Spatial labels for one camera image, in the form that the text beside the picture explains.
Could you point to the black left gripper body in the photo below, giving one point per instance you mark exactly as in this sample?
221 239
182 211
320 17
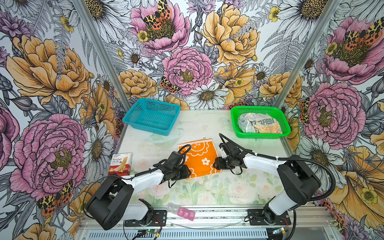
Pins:
179 173

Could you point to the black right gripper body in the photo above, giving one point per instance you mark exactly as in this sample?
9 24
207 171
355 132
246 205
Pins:
226 163

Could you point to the orange white lion towel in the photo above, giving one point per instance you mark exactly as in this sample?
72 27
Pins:
201 157

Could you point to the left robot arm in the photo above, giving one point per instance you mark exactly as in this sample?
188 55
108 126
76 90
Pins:
112 201

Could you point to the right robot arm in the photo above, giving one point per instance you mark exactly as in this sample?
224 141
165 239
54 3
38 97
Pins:
299 181

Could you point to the pink clear pill organizer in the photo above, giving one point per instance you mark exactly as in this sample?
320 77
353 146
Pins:
181 211

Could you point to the blue beige patterned towel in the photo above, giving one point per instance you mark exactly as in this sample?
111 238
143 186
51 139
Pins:
254 123

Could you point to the green plastic basket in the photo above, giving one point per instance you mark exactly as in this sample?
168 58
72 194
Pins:
275 113

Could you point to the red bandage box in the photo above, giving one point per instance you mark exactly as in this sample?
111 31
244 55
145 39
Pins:
120 165

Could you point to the teal plastic basket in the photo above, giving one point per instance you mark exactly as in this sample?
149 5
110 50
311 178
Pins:
152 116

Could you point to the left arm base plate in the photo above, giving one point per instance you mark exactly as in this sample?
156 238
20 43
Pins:
156 218

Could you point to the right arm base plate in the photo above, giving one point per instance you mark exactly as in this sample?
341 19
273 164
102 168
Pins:
260 217

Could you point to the aluminium front rail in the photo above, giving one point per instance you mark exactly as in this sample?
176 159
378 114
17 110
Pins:
221 223

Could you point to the aluminium frame post right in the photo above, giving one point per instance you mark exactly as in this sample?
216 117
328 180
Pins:
319 28

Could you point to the aluminium frame post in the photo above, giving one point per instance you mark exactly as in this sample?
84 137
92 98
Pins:
97 41
319 28

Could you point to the aluminium frame post left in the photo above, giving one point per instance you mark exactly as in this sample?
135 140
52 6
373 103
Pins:
97 41

